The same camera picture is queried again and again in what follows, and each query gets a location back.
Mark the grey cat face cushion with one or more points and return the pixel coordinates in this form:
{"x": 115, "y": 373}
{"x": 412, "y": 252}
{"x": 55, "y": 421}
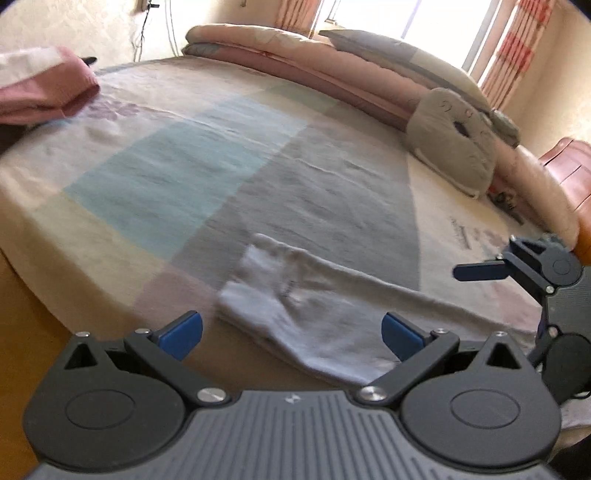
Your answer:
{"x": 452, "y": 138}

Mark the window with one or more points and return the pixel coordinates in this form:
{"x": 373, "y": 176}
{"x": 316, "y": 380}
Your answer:
{"x": 415, "y": 23}

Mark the grey patchwork pillow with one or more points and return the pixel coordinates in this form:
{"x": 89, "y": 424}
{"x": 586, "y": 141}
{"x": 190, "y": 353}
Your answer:
{"x": 392, "y": 55}

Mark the grey hair scrunchie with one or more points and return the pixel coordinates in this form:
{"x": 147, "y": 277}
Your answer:
{"x": 504, "y": 198}

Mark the wooden headboard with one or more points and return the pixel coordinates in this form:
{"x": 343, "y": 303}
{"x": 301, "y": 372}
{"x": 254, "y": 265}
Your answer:
{"x": 572, "y": 161}

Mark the black phone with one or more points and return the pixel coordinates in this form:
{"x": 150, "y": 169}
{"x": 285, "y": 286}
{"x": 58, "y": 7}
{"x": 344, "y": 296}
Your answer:
{"x": 512, "y": 213}

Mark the pink checked curtain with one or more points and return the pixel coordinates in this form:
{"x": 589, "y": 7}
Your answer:
{"x": 517, "y": 50}
{"x": 295, "y": 16}

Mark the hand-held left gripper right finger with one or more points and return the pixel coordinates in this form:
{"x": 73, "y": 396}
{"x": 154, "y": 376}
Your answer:
{"x": 401, "y": 335}

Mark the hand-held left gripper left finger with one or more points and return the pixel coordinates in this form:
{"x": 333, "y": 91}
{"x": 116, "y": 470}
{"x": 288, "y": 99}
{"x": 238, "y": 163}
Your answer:
{"x": 184, "y": 333}

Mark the folded grey cloth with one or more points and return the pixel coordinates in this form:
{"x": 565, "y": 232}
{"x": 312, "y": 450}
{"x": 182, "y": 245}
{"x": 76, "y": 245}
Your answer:
{"x": 505, "y": 127}

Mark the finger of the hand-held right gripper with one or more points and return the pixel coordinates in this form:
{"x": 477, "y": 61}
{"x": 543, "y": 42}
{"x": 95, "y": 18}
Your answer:
{"x": 478, "y": 271}
{"x": 548, "y": 332}

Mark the folded pink white clothes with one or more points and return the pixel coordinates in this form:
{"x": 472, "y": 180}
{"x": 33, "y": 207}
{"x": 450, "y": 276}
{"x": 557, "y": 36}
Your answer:
{"x": 41, "y": 87}

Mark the folded pink quilt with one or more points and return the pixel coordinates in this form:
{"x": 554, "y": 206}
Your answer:
{"x": 286, "y": 50}

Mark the grey-blue pants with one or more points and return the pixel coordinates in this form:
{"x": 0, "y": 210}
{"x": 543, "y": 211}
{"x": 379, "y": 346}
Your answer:
{"x": 314, "y": 304}

